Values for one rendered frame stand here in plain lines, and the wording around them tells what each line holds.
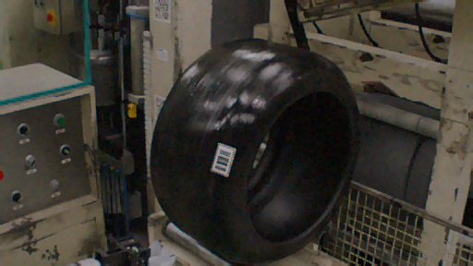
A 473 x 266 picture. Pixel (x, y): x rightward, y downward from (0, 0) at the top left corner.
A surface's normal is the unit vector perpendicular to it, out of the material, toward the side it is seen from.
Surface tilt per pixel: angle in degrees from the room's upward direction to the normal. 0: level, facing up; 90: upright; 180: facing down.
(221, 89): 40
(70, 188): 90
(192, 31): 90
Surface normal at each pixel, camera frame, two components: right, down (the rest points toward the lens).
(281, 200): -0.40, -0.62
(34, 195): 0.69, 0.29
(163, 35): -0.73, 0.24
